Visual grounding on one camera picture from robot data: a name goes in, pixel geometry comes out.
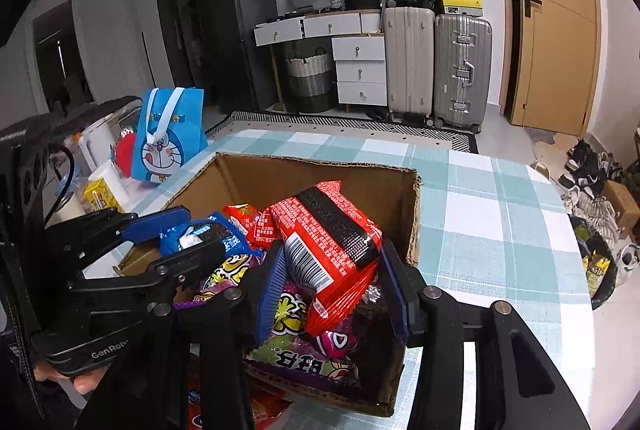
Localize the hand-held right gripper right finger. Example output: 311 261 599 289
379 239 593 430

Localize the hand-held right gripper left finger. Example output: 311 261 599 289
75 240 288 430

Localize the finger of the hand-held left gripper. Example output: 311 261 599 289
54 206 194 271
67 239 229 311

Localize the shiny clear plastic packet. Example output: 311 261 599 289
357 282 387 311

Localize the pink purple snack packet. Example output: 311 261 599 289
192 254 263 308

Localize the blue cookie packet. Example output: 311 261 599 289
160 212 262 261

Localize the red snack packet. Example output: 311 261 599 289
221 204 274 251

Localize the red black noodle packet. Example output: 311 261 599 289
262 181 384 339

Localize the person's left hand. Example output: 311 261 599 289
34 361 109 396

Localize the small yellow box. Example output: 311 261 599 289
82 180 119 213

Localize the purple green snack packet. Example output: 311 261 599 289
244 330 362 394

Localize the red plush toy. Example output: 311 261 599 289
113 129 139 181

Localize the blue cartoon gift bag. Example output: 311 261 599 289
131 87 209 187

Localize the trash bin black bag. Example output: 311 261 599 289
569 214 622 311

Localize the dark grey refrigerator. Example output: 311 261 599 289
192 0 279 113

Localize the grey white laundry basket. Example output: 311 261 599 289
286 47 336 113

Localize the pile of shoes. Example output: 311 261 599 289
556 137 640 283

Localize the silver suitcase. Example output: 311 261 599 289
432 13 494 133

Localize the beige suitcase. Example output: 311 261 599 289
382 4 436 123

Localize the white drawer cabinet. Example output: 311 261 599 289
253 10 389 109

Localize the small brown cardboard box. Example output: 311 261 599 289
602 180 639 221

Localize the yellow black shoe box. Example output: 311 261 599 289
437 0 484 16

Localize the wooden door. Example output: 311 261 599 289
504 0 602 137

